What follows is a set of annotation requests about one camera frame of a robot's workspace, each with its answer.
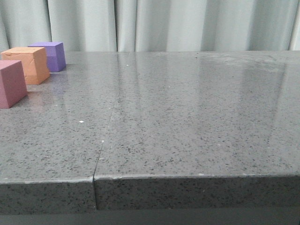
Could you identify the orange foam cube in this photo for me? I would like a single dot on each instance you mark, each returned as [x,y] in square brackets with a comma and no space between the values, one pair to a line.
[34,62]

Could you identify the grey-green pleated curtain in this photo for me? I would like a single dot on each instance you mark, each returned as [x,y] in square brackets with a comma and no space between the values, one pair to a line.
[152,25]

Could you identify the purple foam cube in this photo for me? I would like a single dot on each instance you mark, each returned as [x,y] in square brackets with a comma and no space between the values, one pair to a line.
[55,55]

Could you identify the red foam cube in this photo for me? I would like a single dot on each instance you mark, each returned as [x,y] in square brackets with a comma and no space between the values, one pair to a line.
[12,83]

